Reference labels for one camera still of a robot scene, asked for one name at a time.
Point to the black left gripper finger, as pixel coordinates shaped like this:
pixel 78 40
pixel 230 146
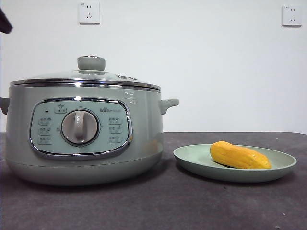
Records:
pixel 4 22

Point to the glass lid with green knob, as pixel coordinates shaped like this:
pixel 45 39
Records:
pixel 91 64

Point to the yellow corn cob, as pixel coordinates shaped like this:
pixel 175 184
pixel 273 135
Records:
pixel 237 155

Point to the pale green electric steamer pot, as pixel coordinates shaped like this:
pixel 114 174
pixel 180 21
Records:
pixel 144 124

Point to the pale green round plate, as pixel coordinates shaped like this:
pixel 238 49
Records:
pixel 192 155

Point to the white wall socket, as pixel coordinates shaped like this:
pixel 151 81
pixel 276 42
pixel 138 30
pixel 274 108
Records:
pixel 291 15
pixel 89 13

